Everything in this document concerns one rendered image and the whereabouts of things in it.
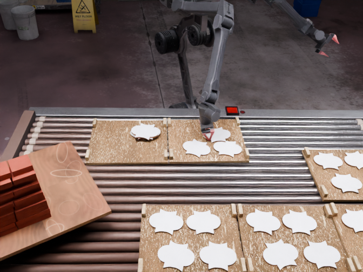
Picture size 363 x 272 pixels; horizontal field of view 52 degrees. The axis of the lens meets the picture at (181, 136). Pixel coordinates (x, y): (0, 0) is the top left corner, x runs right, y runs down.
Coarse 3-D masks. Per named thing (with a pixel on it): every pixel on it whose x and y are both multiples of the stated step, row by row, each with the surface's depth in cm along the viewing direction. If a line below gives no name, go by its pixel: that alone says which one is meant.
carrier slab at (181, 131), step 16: (176, 128) 207; (192, 128) 207; (224, 128) 208; (176, 144) 197; (208, 144) 198; (240, 144) 198; (176, 160) 187; (192, 160) 187; (208, 160) 188; (224, 160) 188; (240, 160) 189
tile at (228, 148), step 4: (216, 144) 196; (220, 144) 197; (224, 144) 197; (228, 144) 197; (232, 144) 197; (216, 148) 194; (220, 148) 194; (224, 148) 194; (228, 148) 194; (232, 148) 194; (236, 148) 194; (240, 148) 194; (220, 152) 192; (224, 152) 192; (228, 152) 192; (232, 152) 192; (236, 152) 192; (240, 152) 193; (232, 156) 190
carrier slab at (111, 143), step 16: (96, 128) 204; (112, 128) 205; (128, 128) 205; (160, 128) 206; (96, 144) 194; (112, 144) 195; (128, 144) 195; (144, 144) 196; (160, 144) 196; (96, 160) 185; (112, 160) 185; (128, 160) 186; (144, 160) 186; (160, 160) 187
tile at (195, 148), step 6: (186, 144) 196; (192, 144) 196; (198, 144) 196; (204, 144) 196; (186, 150) 192; (192, 150) 192; (198, 150) 192; (204, 150) 192; (210, 150) 193; (198, 156) 189
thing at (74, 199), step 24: (48, 168) 165; (72, 168) 165; (48, 192) 154; (72, 192) 155; (96, 192) 155; (72, 216) 145; (96, 216) 146; (0, 240) 136; (24, 240) 136; (48, 240) 138
